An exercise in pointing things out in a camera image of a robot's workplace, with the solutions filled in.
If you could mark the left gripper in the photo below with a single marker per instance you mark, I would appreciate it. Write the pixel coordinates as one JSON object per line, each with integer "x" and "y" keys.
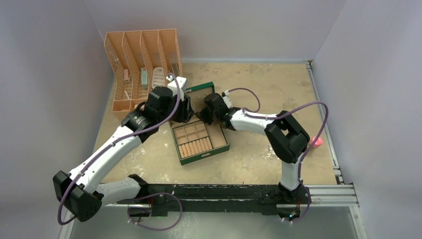
{"x": 186, "y": 111}

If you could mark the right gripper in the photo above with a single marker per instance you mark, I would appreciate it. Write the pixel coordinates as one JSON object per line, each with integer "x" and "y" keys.
{"x": 203, "y": 115}

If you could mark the green jewelry box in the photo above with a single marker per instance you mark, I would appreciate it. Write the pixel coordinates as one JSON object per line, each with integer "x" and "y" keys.
{"x": 197, "y": 140}

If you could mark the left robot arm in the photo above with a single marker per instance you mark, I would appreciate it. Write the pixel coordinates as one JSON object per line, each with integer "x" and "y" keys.
{"x": 77, "y": 190}

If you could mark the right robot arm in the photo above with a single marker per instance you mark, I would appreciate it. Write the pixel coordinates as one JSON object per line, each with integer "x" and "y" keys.
{"x": 286, "y": 136}

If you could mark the grey flat item in rack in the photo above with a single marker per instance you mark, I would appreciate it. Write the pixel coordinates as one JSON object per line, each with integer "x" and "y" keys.
{"x": 175, "y": 69}

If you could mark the green grey item in rack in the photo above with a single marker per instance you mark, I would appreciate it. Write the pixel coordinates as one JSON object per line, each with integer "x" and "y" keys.
{"x": 144, "y": 79}

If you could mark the pink item in rack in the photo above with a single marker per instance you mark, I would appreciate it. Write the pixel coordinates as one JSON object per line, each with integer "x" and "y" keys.
{"x": 126, "y": 76}

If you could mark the orange file organizer rack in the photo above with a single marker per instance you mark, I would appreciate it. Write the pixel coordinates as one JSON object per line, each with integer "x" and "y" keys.
{"x": 134, "y": 50}

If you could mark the pink capped tube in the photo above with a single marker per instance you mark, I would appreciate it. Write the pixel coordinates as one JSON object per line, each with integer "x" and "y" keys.
{"x": 316, "y": 142}

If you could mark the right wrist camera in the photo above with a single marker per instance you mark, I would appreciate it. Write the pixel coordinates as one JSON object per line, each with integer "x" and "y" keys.
{"x": 226, "y": 99}

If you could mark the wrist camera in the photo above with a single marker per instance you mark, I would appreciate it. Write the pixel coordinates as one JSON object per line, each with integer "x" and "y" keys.
{"x": 177, "y": 85}
{"x": 226, "y": 99}

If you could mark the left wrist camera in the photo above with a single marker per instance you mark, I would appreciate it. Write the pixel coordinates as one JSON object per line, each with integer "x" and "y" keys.
{"x": 177, "y": 85}

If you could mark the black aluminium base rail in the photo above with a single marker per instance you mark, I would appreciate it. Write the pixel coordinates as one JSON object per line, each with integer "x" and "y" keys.
{"x": 267, "y": 200}

